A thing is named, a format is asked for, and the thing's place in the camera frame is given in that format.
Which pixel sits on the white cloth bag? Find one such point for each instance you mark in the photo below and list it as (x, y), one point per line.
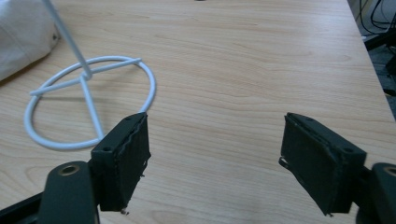
(21, 31)

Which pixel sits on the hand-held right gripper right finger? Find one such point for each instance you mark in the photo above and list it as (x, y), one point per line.
(320, 165)

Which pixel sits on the black stand leg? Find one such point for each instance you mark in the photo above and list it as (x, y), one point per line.
(381, 40)

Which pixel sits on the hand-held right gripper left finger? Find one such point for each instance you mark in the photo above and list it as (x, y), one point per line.
(120, 161)

